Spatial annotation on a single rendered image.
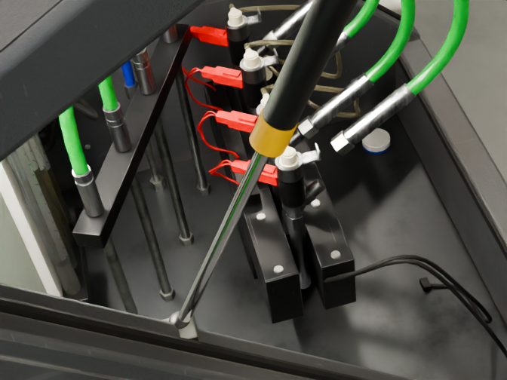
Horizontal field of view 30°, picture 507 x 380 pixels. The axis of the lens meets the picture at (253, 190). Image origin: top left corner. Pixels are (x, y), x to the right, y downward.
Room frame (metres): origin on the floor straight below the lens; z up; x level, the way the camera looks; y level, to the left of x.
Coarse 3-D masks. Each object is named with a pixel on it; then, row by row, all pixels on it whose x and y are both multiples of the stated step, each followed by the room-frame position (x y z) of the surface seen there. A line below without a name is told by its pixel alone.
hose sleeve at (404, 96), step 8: (400, 88) 0.68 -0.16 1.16; (408, 88) 0.67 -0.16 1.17; (392, 96) 0.67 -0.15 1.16; (400, 96) 0.67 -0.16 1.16; (408, 96) 0.67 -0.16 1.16; (384, 104) 0.67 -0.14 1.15; (392, 104) 0.67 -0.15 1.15; (400, 104) 0.67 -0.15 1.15; (368, 112) 0.67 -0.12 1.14; (376, 112) 0.67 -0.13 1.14; (384, 112) 0.66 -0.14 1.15; (392, 112) 0.66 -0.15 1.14; (360, 120) 0.67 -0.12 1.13; (368, 120) 0.67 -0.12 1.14; (376, 120) 0.66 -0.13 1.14; (384, 120) 0.66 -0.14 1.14; (352, 128) 0.67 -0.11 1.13; (360, 128) 0.66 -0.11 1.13; (368, 128) 0.66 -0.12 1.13; (352, 136) 0.66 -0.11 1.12; (360, 136) 0.66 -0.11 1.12; (352, 144) 0.66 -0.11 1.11
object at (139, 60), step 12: (372, 0) 0.83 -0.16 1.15; (360, 12) 0.84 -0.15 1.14; (372, 12) 0.83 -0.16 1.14; (348, 24) 0.84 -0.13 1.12; (360, 24) 0.83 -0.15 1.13; (348, 36) 0.83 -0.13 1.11; (144, 48) 0.81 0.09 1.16; (336, 48) 0.82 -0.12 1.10; (132, 60) 0.81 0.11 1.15; (144, 60) 0.80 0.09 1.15; (144, 72) 0.80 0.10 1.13; (144, 84) 0.80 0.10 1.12
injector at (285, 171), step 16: (288, 176) 0.65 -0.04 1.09; (288, 192) 0.65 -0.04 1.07; (304, 192) 0.66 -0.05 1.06; (320, 192) 0.66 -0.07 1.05; (288, 208) 0.65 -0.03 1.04; (304, 208) 0.65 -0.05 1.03; (288, 224) 0.66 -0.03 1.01; (304, 224) 0.66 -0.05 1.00; (304, 240) 0.66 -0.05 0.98; (304, 256) 0.65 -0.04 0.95; (304, 272) 0.65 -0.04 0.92; (304, 288) 0.65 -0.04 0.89
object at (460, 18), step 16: (464, 0) 0.67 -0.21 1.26; (464, 16) 0.67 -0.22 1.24; (464, 32) 0.68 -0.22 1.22; (448, 48) 0.67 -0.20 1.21; (432, 64) 0.68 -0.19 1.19; (416, 80) 0.67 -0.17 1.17; (432, 80) 0.67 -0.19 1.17; (64, 112) 0.63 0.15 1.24; (64, 128) 0.63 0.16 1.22; (80, 144) 0.64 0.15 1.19; (80, 160) 0.63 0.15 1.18; (80, 176) 0.63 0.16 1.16
